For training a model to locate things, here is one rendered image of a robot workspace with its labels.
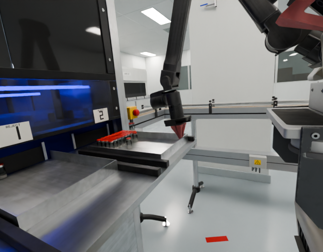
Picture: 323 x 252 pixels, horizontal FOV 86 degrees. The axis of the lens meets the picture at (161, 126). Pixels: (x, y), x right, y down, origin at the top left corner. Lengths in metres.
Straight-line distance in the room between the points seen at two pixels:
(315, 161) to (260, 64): 1.81
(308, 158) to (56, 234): 0.42
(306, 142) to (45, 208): 0.47
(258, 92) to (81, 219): 1.94
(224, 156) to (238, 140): 0.60
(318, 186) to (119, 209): 0.34
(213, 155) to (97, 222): 1.36
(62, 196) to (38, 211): 0.05
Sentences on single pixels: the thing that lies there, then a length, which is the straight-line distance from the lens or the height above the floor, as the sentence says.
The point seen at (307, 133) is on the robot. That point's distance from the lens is 0.32.
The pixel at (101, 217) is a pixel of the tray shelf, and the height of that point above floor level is 0.88.
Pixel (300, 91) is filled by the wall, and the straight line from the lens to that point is 8.80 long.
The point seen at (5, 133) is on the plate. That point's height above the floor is 1.03.
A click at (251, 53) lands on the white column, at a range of 2.11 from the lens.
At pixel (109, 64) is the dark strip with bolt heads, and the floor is 1.26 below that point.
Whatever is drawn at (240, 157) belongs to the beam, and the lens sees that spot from 1.62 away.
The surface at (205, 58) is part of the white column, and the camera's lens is 2.16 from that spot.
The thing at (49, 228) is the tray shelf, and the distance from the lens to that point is 0.42.
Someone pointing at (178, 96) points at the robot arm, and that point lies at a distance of 0.69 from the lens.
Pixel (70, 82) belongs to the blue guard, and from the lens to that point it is 0.77.
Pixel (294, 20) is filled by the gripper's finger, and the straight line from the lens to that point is 0.26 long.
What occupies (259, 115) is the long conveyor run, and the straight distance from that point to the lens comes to 1.50.
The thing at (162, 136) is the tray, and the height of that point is 0.89.
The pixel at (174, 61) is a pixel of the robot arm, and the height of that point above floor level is 1.21.
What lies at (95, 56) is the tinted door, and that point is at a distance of 0.89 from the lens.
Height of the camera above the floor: 1.11
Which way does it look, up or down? 12 degrees down
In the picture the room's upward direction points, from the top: 5 degrees counter-clockwise
